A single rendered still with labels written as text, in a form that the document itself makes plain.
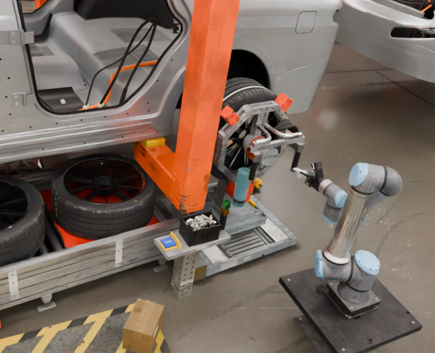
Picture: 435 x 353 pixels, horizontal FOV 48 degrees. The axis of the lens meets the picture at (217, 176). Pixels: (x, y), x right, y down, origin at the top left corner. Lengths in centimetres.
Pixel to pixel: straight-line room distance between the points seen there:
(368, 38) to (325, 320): 335
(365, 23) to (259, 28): 233
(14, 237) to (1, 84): 80
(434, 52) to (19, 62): 387
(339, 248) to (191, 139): 97
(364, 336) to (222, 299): 90
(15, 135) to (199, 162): 101
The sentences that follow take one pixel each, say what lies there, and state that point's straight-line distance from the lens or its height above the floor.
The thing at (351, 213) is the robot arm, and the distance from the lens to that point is 253.
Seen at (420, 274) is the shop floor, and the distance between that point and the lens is 397.
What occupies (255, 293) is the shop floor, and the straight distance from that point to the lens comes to 330.
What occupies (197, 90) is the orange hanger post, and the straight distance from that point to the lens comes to 254.
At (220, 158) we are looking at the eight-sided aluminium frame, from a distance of 297.
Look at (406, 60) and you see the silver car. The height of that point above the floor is 92.
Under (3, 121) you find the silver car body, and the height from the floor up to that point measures 100.
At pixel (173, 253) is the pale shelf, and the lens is 279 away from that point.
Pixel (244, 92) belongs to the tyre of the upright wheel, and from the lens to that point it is 299.
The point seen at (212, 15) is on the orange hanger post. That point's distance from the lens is 239.
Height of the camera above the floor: 235
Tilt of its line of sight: 33 degrees down
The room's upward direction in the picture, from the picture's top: 10 degrees clockwise
